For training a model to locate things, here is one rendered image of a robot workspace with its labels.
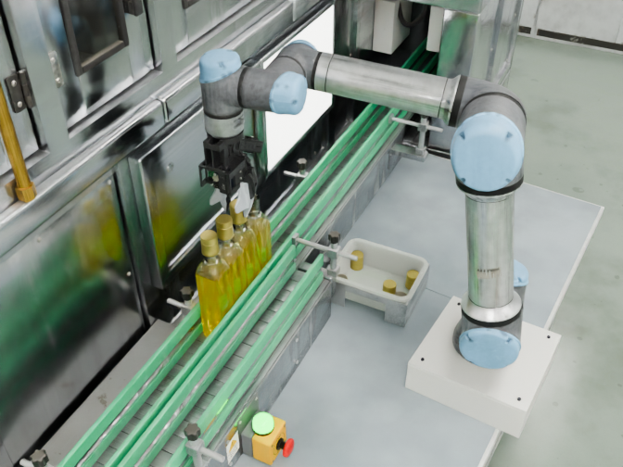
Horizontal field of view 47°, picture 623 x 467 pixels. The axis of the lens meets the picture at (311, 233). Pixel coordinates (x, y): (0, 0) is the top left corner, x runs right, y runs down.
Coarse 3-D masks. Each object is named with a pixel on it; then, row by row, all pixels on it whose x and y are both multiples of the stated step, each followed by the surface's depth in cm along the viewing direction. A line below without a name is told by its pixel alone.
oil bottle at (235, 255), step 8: (224, 248) 151; (232, 248) 152; (240, 248) 154; (224, 256) 151; (232, 256) 151; (240, 256) 154; (232, 264) 152; (240, 264) 155; (232, 272) 153; (240, 272) 157; (232, 280) 154; (240, 280) 158; (232, 288) 156; (240, 288) 159; (240, 296) 160
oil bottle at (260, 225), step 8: (264, 216) 161; (248, 224) 159; (256, 224) 159; (264, 224) 161; (256, 232) 159; (264, 232) 162; (264, 240) 163; (264, 248) 164; (264, 256) 166; (264, 264) 167
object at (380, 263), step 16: (352, 240) 193; (368, 256) 194; (384, 256) 192; (400, 256) 189; (416, 256) 188; (352, 272) 193; (368, 272) 193; (384, 272) 193; (400, 272) 192; (368, 288) 178; (400, 288) 189; (416, 288) 180
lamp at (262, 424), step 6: (258, 414) 148; (264, 414) 148; (258, 420) 147; (264, 420) 147; (270, 420) 147; (252, 426) 148; (258, 426) 146; (264, 426) 146; (270, 426) 147; (258, 432) 147; (264, 432) 147; (270, 432) 147
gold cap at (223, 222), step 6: (222, 216) 149; (228, 216) 149; (216, 222) 148; (222, 222) 147; (228, 222) 147; (216, 228) 149; (222, 228) 148; (228, 228) 148; (222, 234) 149; (228, 234) 149
